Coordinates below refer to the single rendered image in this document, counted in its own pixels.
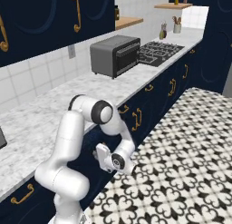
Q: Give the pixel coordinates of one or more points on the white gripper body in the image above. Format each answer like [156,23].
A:
[104,157]

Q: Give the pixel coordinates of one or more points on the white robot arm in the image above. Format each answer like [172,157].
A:
[69,137]

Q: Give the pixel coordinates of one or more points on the navy base cupboard door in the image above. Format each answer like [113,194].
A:
[149,112]
[128,124]

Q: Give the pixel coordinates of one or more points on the grey toaster oven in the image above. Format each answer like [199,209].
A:
[104,53]

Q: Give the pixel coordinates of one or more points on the black appliance corner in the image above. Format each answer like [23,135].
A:
[2,138]

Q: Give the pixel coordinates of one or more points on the navy base cupboard run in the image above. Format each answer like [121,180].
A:
[178,79]

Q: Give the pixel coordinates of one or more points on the black gas hob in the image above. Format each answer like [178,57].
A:
[158,52]

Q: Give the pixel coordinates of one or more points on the green oil bottle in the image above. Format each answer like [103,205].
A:
[163,31]

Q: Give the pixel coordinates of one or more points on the dark jar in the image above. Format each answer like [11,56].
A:
[117,13]

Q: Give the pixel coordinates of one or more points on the white utensil pot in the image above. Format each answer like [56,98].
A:
[177,28]

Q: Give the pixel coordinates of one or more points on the wooden utensils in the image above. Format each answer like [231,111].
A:
[177,20]

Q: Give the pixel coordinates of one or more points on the navy tall cupboard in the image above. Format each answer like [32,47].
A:
[216,37]

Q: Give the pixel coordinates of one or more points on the yellow jar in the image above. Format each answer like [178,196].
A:
[176,0]

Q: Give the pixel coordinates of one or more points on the grey wall socket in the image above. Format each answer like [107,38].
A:
[71,51]

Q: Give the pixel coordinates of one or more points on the wooden wall shelf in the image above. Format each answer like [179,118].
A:
[128,22]
[172,5]

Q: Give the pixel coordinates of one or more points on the navy wall cupboard door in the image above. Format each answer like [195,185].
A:
[101,10]
[2,4]
[39,19]

